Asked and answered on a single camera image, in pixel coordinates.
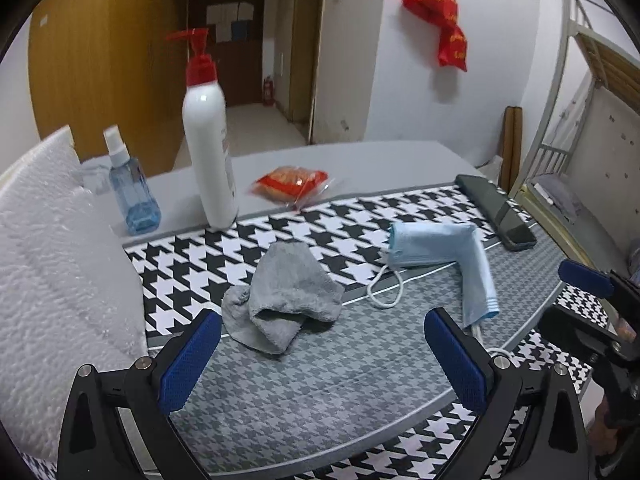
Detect red fire extinguisher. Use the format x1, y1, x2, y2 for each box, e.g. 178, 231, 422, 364
262, 76, 274, 107

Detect red snack packet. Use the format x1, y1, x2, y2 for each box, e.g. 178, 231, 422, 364
250, 166, 333, 209

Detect blue face mask pack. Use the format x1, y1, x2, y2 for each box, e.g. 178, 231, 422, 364
367, 221, 500, 342

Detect white red pump bottle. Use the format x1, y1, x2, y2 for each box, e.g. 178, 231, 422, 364
167, 28, 239, 231

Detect wooden boards against wall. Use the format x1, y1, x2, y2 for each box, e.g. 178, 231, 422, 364
499, 106, 523, 192

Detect grey sock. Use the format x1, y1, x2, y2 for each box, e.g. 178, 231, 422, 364
221, 242, 344, 356

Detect red hanging bag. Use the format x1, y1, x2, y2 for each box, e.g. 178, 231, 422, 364
401, 0, 468, 72

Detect white styrofoam box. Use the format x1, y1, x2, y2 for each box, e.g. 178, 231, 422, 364
1, 127, 148, 462

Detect metal bunk bed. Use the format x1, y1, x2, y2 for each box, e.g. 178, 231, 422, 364
511, 0, 639, 278

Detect person right hand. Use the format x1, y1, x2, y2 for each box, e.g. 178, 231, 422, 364
589, 396, 618, 446

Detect side doorway frame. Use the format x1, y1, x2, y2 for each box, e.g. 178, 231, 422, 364
288, 0, 324, 144

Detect blue spray bottle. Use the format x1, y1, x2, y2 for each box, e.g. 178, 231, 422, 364
103, 126, 162, 236

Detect black smartphone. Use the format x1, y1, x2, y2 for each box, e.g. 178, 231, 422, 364
454, 174, 537, 252

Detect wooden wardrobe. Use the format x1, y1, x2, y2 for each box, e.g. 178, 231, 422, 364
28, 0, 188, 177

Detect dark brown entrance door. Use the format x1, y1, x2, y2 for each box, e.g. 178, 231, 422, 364
188, 0, 265, 107

